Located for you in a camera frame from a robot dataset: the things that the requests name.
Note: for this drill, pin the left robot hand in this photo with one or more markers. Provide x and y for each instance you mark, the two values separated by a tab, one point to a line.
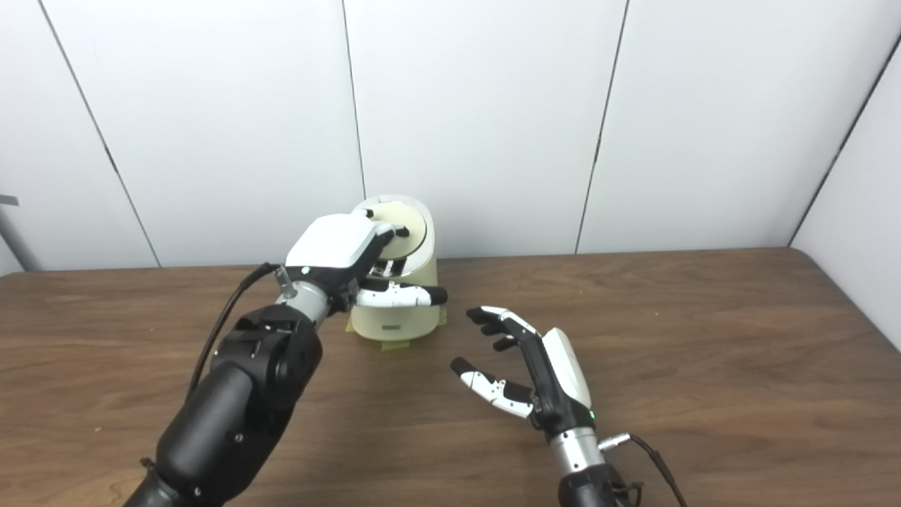
331	243

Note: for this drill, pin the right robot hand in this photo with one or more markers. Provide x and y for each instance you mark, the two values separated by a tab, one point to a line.
556	380

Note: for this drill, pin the round cream bin lid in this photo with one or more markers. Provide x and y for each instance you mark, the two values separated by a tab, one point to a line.
412	218

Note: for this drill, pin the cream-colored bin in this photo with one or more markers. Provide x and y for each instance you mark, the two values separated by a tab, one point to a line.
394	324

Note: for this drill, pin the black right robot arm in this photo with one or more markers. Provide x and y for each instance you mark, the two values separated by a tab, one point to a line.
584	472

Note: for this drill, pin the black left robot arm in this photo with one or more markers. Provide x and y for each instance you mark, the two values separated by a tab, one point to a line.
239	408

